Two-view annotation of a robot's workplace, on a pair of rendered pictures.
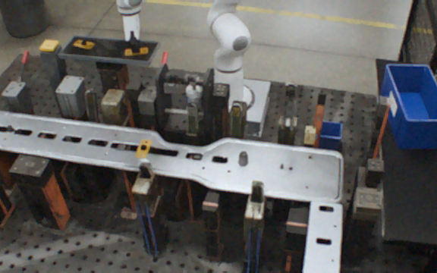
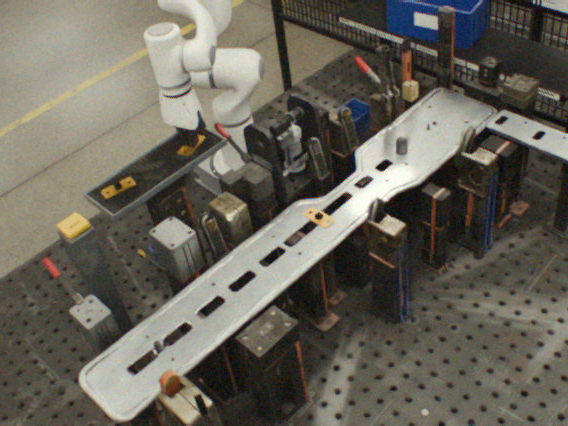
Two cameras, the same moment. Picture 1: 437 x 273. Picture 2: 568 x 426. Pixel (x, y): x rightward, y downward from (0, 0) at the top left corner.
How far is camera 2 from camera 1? 1.40 m
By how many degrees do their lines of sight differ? 36
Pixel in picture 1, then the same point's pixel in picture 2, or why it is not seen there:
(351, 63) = not seen: hidden behind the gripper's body
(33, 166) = (273, 326)
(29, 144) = (211, 330)
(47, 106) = (42, 359)
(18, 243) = not seen: outside the picture
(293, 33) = (70, 128)
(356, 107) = (325, 88)
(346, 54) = (152, 103)
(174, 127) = (295, 190)
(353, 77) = not seen: hidden behind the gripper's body
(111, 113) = (243, 221)
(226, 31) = (243, 63)
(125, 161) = (326, 238)
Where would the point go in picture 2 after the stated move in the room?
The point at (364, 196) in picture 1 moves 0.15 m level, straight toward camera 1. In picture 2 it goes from (517, 84) to (557, 106)
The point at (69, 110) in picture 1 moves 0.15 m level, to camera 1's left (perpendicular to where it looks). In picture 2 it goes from (191, 264) to (152, 307)
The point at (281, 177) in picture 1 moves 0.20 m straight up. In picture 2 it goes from (441, 132) to (442, 73)
